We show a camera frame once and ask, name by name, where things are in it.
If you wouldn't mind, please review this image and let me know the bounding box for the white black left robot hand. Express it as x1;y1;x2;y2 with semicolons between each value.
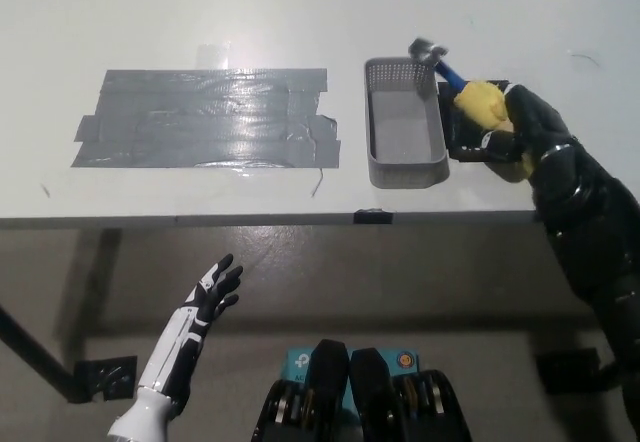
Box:
135;254;245;403

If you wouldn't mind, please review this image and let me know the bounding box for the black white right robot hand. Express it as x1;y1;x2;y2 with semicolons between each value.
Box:
482;84;576;173

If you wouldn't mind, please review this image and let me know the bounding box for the hammer with yellow handle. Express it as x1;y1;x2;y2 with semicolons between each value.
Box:
408;37;539;184

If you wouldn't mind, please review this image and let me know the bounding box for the black tape patch on desk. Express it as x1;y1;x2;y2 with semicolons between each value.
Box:
437;79;514;166

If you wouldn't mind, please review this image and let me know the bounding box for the black teal robot body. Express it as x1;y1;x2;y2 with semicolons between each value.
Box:
252;339;471;442

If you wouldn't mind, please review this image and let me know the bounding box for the grey perforated plastic basket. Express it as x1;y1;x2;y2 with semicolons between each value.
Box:
363;56;450;188

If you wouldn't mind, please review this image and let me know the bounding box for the black slanted table leg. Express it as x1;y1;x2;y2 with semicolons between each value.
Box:
594;361;624;393
0;306;84;406

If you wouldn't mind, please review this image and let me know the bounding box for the small black tape strip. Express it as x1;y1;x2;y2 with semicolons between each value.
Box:
352;208;394;226

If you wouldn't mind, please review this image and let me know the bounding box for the grey duct tape patch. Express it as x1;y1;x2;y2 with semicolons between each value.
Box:
70;67;342;169

